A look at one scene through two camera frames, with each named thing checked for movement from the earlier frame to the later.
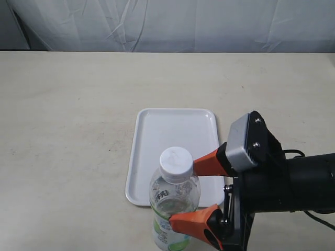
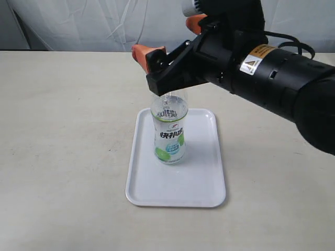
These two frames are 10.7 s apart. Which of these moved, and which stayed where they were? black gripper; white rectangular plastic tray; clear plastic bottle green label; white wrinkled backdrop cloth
Moved: clear plastic bottle green label; black gripper
Stayed: white rectangular plastic tray; white wrinkled backdrop cloth
